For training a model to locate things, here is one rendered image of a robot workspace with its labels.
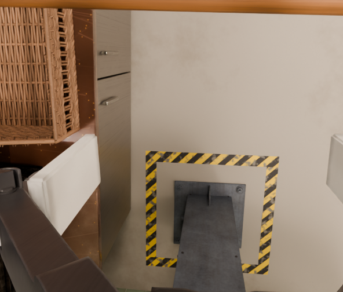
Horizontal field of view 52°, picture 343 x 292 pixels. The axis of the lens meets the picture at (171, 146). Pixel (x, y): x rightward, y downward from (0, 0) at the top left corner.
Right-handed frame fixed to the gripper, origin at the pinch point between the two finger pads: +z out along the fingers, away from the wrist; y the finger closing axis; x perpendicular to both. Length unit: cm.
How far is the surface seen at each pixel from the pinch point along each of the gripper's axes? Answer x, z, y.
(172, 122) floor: -27, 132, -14
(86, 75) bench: -2, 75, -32
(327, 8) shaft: 8.7, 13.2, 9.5
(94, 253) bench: -55, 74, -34
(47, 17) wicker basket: 12, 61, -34
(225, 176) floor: -52, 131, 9
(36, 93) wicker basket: -6, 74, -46
